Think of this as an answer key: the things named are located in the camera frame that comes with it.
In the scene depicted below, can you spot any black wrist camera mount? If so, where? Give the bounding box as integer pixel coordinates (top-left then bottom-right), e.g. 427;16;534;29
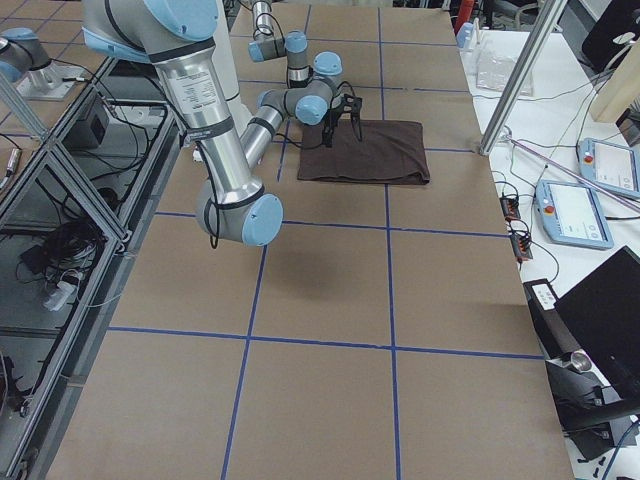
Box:
344;94;363;142

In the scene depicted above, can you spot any aluminium profile post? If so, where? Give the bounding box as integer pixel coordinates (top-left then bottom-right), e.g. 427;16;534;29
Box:
478;0;568;156

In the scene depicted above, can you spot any near black connector module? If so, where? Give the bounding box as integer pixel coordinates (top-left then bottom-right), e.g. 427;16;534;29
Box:
510;231;533;264

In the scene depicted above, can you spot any black monitor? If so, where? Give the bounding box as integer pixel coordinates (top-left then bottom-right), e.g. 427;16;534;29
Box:
556;246;639;398

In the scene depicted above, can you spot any far black connector module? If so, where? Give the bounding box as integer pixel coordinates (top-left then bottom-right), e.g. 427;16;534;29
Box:
499;196;521;221

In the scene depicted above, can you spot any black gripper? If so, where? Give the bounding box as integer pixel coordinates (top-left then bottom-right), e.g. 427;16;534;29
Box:
322;97;350;148

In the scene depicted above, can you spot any black connector module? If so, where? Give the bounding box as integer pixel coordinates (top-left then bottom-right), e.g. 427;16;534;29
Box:
499;196;521;221
510;231;533;264

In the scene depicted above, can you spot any far blue teach pendant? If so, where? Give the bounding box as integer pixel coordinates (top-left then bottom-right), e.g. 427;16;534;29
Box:
577;138;639;200

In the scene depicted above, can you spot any red cylinder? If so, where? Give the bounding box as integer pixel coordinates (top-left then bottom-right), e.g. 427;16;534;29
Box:
458;0;475;23

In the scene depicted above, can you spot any white power strip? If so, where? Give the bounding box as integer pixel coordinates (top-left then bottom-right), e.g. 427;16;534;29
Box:
43;280;77;312

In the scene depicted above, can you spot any neighbouring robot arm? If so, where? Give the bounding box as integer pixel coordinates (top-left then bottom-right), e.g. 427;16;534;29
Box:
1;27;86;101

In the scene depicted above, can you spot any blue teach pendant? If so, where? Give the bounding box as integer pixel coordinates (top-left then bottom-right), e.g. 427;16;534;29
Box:
535;180;614;250
577;138;639;200

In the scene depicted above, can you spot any black stand with metal cup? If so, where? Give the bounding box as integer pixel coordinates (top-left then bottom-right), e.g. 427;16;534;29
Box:
545;362;639;460

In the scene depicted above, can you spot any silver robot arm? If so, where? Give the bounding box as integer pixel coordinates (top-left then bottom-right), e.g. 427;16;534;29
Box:
83;1;361;246
248;1;313;88

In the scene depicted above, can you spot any brown paper table cover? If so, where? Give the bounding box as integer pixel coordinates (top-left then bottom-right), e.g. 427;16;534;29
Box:
48;5;573;479

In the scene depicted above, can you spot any clear plastic bag with cardboard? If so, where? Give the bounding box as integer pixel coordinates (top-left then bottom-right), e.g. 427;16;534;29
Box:
471;47;519;92

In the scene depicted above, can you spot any aluminium frame rack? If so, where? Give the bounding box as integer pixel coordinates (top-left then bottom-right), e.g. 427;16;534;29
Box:
1;60;179;479

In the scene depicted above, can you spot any metal grabber stick green tip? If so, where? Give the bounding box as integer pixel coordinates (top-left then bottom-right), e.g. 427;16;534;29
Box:
499;127;639;202

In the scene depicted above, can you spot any dark brown t-shirt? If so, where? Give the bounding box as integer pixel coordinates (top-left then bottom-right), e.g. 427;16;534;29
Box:
297;120;430;185

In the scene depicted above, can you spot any black box under rack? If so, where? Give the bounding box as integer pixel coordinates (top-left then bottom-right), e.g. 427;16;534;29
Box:
63;96;109;150

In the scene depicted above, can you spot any near blue teach pendant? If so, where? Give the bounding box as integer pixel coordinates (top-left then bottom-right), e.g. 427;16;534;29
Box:
535;180;614;250

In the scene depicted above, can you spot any wooden board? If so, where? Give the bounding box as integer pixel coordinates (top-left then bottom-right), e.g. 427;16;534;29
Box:
590;42;640;123

